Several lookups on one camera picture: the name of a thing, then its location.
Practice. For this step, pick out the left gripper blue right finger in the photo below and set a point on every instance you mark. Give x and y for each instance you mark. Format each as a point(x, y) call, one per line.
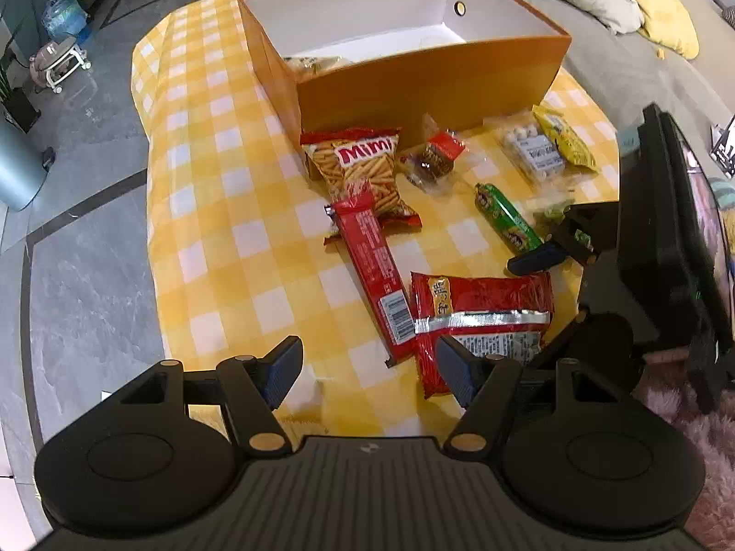
point(484, 388)

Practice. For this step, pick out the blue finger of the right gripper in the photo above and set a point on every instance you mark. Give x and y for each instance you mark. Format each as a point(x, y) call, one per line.
point(543, 258)

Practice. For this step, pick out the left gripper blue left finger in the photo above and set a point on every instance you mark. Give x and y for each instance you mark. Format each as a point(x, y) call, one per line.
point(252, 388)

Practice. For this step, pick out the clear yogurt ball packet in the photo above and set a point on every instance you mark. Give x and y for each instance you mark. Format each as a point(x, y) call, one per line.
point(527, 147)

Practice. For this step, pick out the red Mimi snack bag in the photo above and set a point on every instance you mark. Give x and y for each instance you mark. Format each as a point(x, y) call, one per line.
point(353, 159)

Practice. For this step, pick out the pale yellow chip bag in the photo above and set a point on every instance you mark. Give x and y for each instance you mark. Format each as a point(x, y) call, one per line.
point(308, 67)

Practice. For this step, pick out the small green snack packet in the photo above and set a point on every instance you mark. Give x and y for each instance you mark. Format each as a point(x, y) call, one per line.
point(547, 214)

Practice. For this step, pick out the green sausage snack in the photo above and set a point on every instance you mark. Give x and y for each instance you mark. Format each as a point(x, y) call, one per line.
point(503, 216)

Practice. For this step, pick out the red silver snack bag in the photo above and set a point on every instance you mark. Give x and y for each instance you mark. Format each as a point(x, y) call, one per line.
point(490, 316)

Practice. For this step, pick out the yellow snack packet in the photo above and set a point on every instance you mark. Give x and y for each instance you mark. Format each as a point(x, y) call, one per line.
point(571, 147)

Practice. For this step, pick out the yellow checkered tablecloth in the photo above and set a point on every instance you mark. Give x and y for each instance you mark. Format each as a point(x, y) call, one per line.
point(235, 229)

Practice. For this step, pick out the clear red candy packet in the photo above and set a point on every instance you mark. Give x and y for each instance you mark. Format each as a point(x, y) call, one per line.
point(430, 166)

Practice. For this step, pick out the red long snack bar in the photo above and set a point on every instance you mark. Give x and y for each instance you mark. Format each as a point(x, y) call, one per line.
point(354, 216)

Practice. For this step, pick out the grey sofa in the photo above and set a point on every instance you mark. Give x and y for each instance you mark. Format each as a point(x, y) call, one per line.
point(623, 73)

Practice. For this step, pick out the yellow cushion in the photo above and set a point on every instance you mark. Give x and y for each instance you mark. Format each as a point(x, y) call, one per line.
point(668, 23)

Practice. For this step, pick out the orange cardboard box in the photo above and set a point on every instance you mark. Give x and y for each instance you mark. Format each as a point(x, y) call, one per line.
point(458, 60)

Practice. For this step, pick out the grey metal trash can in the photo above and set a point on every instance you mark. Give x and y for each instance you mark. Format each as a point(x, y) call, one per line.
point(23, 168)

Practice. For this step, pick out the green potted plant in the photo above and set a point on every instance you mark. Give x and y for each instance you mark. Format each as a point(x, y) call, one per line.
point(17, 107)

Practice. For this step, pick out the white small stool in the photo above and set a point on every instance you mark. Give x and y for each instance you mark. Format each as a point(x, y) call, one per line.
point(56, 62)

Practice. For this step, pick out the blue water jug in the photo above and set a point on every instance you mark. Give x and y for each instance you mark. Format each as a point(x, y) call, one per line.
point(66, 18)

